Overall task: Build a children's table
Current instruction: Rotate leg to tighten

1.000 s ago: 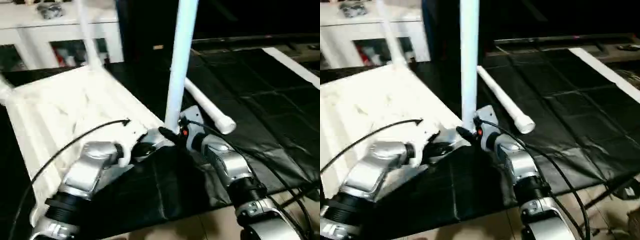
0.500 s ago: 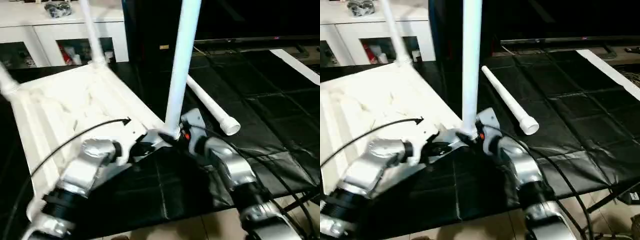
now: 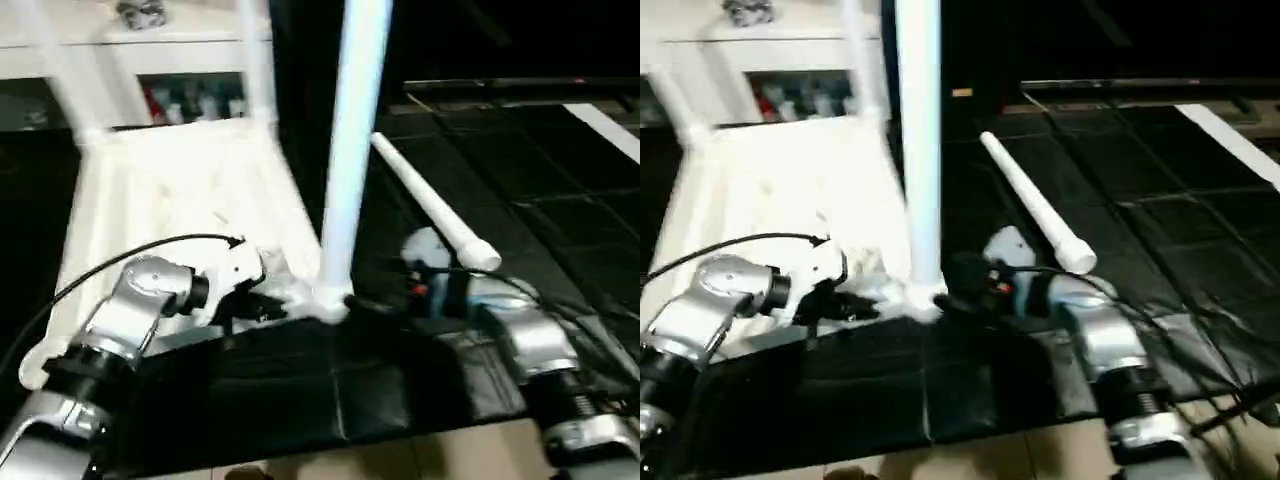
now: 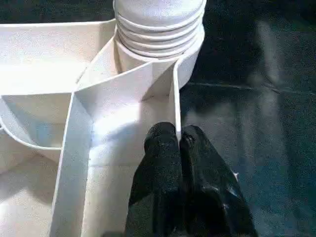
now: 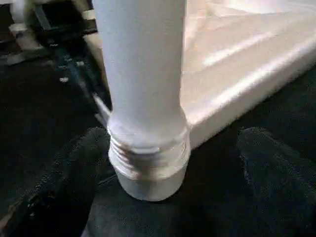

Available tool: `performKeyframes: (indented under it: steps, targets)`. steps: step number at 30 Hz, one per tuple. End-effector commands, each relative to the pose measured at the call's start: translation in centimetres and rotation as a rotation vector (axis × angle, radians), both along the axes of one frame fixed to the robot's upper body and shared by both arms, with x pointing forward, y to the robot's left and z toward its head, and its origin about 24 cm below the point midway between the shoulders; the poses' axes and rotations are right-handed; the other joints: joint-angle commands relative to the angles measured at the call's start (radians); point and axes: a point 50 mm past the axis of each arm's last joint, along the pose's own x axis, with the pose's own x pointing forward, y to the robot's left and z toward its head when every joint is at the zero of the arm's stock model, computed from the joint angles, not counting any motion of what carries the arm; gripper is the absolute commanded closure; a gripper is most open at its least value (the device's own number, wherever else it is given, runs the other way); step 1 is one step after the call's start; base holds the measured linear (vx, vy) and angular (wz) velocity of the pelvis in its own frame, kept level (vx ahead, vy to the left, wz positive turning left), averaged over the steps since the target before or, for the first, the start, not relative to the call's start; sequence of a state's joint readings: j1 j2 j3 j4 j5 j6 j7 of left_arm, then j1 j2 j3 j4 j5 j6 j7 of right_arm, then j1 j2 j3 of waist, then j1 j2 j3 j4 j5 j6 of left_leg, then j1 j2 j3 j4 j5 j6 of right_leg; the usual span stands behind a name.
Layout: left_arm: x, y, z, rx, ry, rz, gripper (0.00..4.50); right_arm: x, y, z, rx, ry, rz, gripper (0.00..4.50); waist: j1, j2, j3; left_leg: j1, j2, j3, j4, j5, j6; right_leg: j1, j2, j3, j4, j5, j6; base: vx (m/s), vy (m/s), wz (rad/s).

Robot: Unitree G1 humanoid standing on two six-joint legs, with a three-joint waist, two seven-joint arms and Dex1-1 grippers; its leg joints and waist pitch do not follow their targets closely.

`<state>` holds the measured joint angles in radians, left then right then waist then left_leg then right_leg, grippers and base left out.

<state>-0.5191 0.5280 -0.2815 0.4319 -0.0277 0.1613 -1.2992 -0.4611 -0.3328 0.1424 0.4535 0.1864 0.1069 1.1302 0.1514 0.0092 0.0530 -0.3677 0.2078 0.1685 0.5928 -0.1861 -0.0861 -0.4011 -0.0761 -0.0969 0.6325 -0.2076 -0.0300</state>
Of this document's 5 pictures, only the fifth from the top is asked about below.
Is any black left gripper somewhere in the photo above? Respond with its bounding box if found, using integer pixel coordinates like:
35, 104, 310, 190
34, 2, 112, 126

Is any white plastic table leg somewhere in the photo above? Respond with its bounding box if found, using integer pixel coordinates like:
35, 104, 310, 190
91, 0, 192, 202

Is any white plastic table top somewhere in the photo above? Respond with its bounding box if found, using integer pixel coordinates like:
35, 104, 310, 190
81, 0, 316, 150

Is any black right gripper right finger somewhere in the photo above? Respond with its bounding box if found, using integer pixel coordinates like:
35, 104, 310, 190
237, 127, 316, 237

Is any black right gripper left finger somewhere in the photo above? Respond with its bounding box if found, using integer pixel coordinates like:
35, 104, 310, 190
0, 127, 112, 237

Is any black work mat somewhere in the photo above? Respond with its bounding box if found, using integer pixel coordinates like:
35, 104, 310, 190
0, 0, 316, 237

